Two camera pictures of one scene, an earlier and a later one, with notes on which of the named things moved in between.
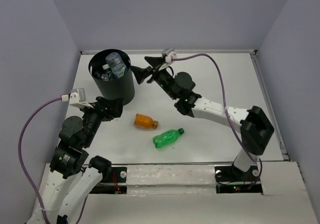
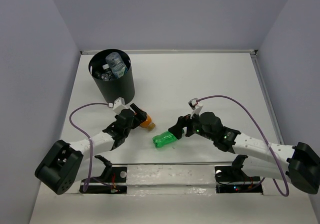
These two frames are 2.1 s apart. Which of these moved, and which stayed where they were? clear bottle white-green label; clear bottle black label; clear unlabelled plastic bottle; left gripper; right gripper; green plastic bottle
Moved: right gripper; left gripper
Stayed: clear bottle white-green label; clear unlabelled plastic bottle; clear bottle black label; green plastic bottle
